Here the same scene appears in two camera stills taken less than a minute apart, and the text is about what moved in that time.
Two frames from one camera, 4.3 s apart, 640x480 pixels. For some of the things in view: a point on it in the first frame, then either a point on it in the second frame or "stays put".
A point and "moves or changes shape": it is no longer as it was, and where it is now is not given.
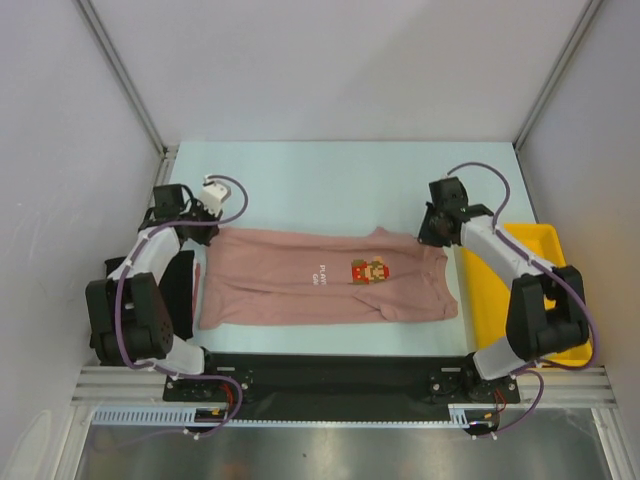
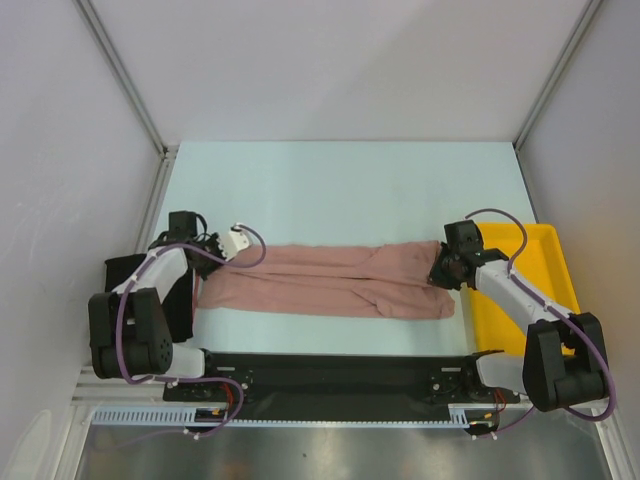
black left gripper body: x=198 y=212 → x=205 y=266
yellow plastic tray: x=487 y=289 stays put
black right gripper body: x=431 y=232 → x=442 y=271
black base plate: x=232 y=382 stays put
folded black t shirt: x=177 y=283 stays put
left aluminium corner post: x=110 y=52 stays put
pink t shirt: x=273 y=278 moves or changes shape
